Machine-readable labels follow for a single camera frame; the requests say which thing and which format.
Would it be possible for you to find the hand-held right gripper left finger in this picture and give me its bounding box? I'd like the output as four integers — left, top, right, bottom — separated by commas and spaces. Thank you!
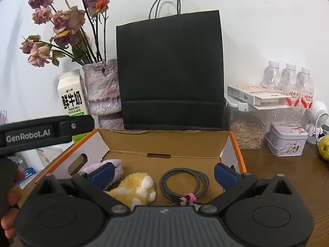
37, 162, 130, 216

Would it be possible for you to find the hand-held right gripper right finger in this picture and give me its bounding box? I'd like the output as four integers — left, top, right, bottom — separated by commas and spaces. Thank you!
199, 163, 293, 216

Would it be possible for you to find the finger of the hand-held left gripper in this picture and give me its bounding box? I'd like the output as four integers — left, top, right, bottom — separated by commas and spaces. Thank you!
69, 115, 95, 136

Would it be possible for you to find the purple plush headband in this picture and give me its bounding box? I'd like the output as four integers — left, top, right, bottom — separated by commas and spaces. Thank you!
80, 159, 123, 189

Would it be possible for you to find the white yellow plush hamster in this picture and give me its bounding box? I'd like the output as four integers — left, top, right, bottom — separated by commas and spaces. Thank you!
104, 172, 157, 207

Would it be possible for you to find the red cardboard box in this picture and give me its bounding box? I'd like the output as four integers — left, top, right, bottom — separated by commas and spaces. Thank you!
33, 128, 248, 206

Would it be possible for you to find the braided cable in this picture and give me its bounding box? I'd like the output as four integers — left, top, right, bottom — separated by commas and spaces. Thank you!
159, 168, 210, 206

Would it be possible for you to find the person's left hand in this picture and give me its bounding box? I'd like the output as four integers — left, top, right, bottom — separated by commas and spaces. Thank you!
0, 169, 26, 240

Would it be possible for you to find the white green milk carton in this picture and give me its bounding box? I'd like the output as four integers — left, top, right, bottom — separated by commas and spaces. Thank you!
58, 69, 92, 144

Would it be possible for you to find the blue bag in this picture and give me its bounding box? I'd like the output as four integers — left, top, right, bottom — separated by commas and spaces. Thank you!
15, 167, 38, 184

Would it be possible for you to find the purple textured vase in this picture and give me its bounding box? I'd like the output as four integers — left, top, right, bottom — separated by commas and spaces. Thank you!
82, 59, 125, 130

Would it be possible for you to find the clear seed container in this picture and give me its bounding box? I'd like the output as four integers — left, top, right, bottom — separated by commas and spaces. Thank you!
224, 94, 269, 150

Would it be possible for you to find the printed tin box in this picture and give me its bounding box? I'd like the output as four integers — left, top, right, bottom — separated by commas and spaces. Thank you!
265, 122, 308, 157

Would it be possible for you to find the flat white carton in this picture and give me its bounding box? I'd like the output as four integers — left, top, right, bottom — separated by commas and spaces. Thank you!
227, 84, 292, 108

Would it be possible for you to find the black paper bag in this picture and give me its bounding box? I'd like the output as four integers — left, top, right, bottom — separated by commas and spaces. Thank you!
116, 0, 225, 132

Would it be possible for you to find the green fruit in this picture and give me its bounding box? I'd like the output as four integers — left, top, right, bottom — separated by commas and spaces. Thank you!
318, 134, 329, 160

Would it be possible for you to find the dried rose bouquet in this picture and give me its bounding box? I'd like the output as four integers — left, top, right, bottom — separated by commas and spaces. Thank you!
20, 0, 110, 67

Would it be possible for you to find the clear water bottle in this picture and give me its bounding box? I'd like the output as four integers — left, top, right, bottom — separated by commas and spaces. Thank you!
259, 60, 283, 94
295, 66, 315, 110
280, 63, 300, 107

